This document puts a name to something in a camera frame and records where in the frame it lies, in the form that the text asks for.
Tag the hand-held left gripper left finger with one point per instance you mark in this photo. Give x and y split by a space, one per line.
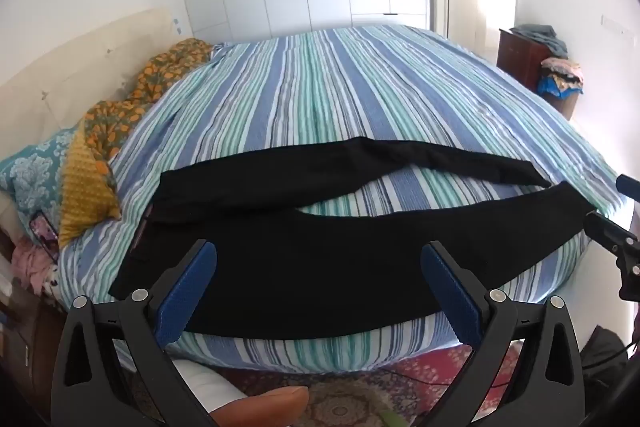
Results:
187 292

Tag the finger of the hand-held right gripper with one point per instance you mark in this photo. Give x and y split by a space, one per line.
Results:
607 232
629 186

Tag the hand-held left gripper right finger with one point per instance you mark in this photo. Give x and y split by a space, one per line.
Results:
450 294

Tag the black pants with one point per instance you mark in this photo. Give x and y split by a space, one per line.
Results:
325 257

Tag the black bag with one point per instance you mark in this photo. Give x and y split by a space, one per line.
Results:
605 349

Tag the colourful clothes pile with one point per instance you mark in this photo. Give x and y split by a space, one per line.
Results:
562 74

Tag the black and white floral cloth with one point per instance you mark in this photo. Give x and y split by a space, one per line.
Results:
51 289

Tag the red patterned rug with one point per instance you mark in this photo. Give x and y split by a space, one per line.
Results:
350 392

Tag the mustard dotted blanket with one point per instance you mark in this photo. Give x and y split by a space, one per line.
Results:
87 192

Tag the phone with purple case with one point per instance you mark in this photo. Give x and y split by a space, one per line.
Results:
42 232

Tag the pink cloth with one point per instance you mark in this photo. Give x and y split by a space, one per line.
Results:
30 264

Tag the brown wooden nightstand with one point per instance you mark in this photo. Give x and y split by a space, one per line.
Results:
25 337

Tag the dark wooden dresser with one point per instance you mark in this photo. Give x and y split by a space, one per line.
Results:
520 57

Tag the grey blue clothes pile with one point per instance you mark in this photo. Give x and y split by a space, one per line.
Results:
542 37

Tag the teal floral pillow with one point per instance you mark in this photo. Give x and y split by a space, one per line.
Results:
30 167

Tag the orange floral blanket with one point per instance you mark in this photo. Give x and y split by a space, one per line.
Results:
150 82

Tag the blue green striped duvet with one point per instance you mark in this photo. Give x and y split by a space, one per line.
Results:
325 97

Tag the beige padded headboard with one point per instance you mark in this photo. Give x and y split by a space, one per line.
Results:
75 72

